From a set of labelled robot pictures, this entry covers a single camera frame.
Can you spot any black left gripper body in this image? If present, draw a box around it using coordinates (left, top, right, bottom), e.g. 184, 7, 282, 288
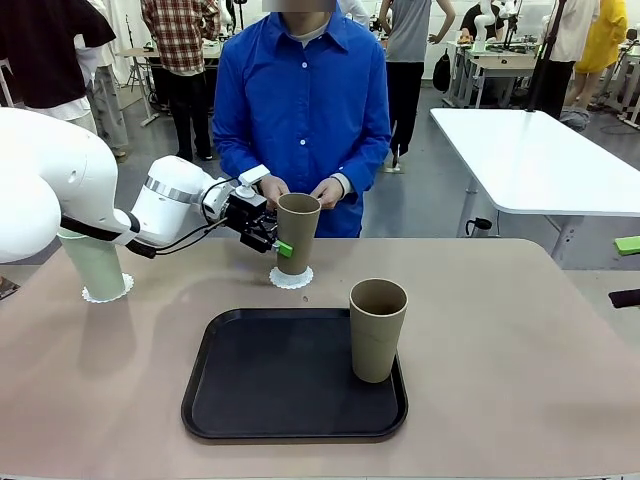
227, 192, 269, 241

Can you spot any brown tall cup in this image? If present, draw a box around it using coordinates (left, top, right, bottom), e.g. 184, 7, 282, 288
276, 192, 322, 276
348, 278, 410, 384

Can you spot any white paper doily coaster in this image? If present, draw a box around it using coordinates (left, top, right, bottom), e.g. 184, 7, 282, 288
81, 272, 137, 305
269, 265, 315, 292

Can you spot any light green tall cup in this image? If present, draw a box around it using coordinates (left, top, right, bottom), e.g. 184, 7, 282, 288
58, 227, 126, 302

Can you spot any person's left forearm blue sleeve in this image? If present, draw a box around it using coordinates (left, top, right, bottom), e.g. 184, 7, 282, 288
329, 139, 392, 199

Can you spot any person's right forearm blue sleeve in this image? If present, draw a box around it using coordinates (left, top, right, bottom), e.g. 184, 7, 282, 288
212, 134, 269, 194

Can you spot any person's right hand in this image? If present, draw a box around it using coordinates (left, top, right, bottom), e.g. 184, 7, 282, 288
259, 174, 291, 212

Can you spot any person's left hand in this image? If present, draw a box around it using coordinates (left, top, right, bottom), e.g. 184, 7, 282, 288
314, 178, 345, 209

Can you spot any person in blue shirt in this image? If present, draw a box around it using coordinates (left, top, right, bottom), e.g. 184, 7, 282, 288
212, 7, 392, 239

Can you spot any black plastic tray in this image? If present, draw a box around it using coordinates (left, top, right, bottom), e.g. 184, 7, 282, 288
180, 307, 410, 441

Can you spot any white rounded table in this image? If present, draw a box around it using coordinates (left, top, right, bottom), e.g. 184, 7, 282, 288
429, 107, 640, 264

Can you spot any grey cloth bundle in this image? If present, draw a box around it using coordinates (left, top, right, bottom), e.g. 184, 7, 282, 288
559, 104, 592, 132

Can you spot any person in grey patterned trousers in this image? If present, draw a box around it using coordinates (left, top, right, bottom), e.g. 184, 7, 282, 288
74, 0, 130, 157

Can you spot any grey desk with metal legs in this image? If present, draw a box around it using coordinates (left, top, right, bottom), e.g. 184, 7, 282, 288
115, 44, 224, 126

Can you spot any person in plaid shirt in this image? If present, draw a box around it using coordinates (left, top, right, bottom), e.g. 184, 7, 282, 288
141, 0, 223, 162

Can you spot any person in yellow coat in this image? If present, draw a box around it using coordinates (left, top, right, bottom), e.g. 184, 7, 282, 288
564, 0, 629, 109

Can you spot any person in white shirt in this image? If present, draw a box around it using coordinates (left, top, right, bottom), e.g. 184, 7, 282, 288
529, 0, 601, 121

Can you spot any grey lab desk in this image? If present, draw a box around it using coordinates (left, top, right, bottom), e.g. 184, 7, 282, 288
447, 39, 544, 109

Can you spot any black hanging bag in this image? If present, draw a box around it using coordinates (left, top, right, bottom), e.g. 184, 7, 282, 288
432, 47, 454, 92

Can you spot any person in grey t-shirt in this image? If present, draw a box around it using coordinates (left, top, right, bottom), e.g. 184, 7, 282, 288
379, 0, 454, 171

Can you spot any black tripod pole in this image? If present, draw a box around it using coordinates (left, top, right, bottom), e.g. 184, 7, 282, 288
524, 0, 569, 114

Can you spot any person in black top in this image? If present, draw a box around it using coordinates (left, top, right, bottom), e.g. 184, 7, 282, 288
0, 0, 119, 139

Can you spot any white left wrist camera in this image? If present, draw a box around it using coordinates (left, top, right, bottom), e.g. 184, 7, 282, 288
237, 167, 271, 199

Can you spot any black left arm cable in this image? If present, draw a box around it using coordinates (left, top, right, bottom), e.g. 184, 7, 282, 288
124, 177, 251, 259

